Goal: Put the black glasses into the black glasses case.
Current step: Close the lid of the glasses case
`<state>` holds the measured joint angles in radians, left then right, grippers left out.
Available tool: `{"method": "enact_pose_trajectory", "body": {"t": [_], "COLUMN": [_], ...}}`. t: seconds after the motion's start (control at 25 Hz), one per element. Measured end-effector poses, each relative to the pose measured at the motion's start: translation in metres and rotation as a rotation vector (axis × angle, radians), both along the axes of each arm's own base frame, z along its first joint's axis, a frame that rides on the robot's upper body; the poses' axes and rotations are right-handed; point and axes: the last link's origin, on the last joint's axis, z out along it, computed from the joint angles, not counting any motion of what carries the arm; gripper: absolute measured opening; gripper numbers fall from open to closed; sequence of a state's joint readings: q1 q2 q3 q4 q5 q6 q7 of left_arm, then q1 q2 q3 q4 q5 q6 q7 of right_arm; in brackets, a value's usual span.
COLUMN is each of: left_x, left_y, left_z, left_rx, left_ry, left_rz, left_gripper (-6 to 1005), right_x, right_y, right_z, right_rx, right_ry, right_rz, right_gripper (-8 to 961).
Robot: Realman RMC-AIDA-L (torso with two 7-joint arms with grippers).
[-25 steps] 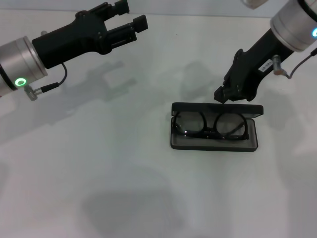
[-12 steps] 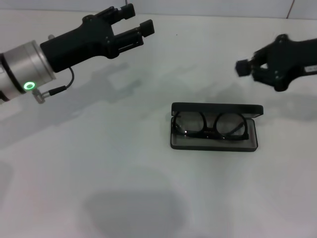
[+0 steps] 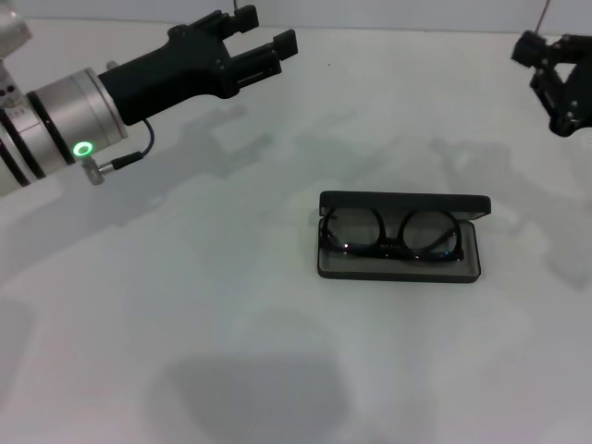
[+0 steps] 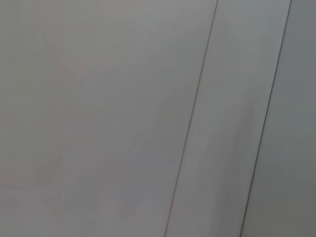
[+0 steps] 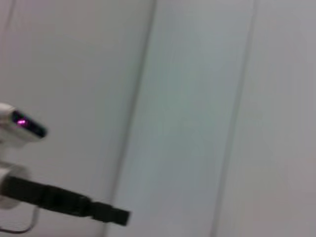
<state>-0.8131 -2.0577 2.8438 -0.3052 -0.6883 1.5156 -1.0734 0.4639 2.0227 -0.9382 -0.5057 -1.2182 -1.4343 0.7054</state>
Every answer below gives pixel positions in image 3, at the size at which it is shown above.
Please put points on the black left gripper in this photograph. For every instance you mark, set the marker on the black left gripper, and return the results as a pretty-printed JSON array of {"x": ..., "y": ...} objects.
[{"x": 166, "y": 78}]

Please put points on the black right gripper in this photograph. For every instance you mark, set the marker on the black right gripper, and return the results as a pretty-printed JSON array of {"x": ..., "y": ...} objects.
[{"x": 583, "y": 92}]

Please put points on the black glasses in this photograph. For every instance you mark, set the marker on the black glasses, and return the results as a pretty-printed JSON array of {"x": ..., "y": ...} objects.
[{"x": 384, "y": 252}]

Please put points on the black glasses case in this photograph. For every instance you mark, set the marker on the black glasses case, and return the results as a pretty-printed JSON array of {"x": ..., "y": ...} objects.
[{"x": 398, "y": 273}]

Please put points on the left wrist silver plug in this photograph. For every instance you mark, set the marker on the left wrist silver plug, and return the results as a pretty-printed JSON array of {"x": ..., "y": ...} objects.
[{"x": 111, "y": 65}]

